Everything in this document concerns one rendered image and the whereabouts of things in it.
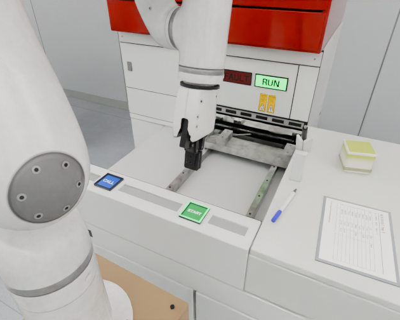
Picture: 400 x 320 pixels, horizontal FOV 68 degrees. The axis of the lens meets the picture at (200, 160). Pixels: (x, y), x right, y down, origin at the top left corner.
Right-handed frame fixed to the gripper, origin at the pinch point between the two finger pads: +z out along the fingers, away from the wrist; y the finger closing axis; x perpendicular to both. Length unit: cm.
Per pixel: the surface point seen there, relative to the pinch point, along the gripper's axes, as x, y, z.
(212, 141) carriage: -16, -50, 14
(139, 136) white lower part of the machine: -62, -65, 26
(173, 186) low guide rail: -17.2, -23.4, 22.1
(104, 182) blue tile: -26.8, -2.6, 14.9
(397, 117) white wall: 66, -215, 20
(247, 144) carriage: -3, -53, 13
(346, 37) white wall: 16, -204, -31
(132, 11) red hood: -53, -48, -29
